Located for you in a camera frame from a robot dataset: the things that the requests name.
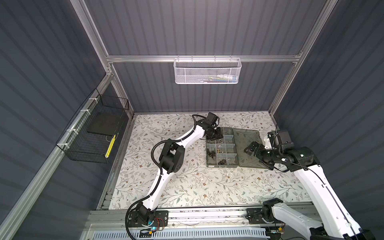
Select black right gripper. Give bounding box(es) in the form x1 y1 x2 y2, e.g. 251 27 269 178
242 140 279 168

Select black hex bolt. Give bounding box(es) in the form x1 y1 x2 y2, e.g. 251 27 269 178
207 151 216 158

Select translucent green organizer box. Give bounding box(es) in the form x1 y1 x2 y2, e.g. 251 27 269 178
206 127 267 169

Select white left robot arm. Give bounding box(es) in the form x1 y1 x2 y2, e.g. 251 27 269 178
135 115 222 225

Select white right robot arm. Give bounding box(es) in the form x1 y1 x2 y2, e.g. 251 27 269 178
244 142 375 240

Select yellow marker pen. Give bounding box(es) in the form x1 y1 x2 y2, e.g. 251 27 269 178
105 135 117 159

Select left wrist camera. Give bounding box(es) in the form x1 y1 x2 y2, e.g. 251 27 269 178
205 112 220 128

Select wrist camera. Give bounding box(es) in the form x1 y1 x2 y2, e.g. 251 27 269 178
205 112 220 128
264 130 295 151

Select black corrugated cable hose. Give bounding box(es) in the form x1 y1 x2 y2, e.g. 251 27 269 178
124 113 208 240

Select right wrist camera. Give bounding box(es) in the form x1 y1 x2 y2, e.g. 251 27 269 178
264 130 295 151

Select white wire mesh basket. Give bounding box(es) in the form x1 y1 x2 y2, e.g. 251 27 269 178
173 58 242 85

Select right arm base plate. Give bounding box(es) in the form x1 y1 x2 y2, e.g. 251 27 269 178
246 207 286 226

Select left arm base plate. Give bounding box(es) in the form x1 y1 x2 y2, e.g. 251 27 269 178
126 210 169 228

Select black wire basket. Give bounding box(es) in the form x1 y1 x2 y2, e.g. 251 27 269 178
57 90 130 164

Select aluminium front rail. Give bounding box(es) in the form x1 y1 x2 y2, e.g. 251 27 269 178
86 203 331 230

